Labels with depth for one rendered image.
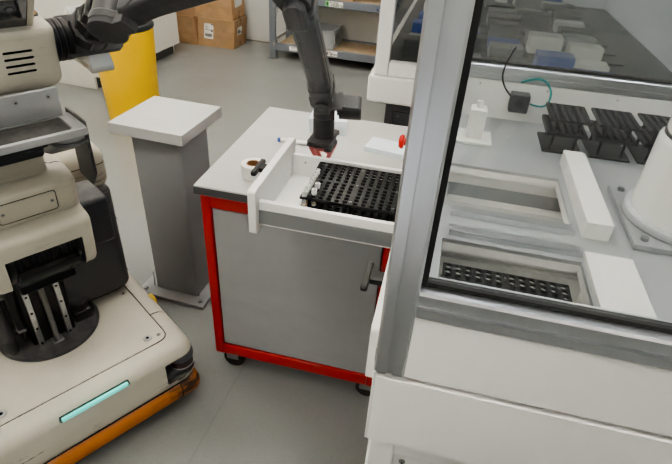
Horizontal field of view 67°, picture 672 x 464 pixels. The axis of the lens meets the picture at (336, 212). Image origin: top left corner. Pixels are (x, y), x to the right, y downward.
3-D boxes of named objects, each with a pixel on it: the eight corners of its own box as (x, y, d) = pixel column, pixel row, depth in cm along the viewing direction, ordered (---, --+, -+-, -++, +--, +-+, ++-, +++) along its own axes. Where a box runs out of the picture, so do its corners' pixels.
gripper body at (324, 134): (339, 136, 142) (340, 110, 138) (329, 151, 134) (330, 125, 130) (317, 132, 144) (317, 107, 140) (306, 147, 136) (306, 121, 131)
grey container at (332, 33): (293, 45, 493) (294, 26, 484) (304, 37, 518) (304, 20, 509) (333, 50, 485) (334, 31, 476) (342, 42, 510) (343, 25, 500)
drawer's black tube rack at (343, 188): (299, 220, 115) (299, 196, 111) (319, 183, 129) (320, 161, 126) (396, 238, 111) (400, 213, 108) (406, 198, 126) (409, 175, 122)
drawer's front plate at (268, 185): (248, 233, 113) (246, 190, 107) (289, 173, 137) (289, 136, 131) (256, 235, 112) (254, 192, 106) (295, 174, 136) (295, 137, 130)
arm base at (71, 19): (107, 13, 113) (50, 19, 106) (116, -6, 106) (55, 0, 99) (123, 50, 114) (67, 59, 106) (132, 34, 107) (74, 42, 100)
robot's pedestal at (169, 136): (137, 293, 212) (102, 122, 171) (176, 251, 237) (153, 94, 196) (203, 310, 206) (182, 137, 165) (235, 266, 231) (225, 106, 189)
